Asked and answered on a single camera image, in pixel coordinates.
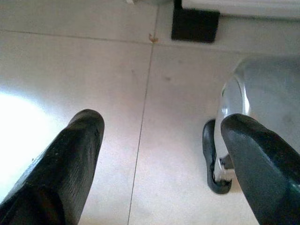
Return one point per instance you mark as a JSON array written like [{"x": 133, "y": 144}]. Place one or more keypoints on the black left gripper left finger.
[{"x": 61, "y": 168}]

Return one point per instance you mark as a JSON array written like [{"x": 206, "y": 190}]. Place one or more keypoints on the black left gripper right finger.
[{"x": 264, "y": 168}]

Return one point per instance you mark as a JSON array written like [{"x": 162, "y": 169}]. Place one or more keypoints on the black square pad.
[{"x": 194, "y": 24}]

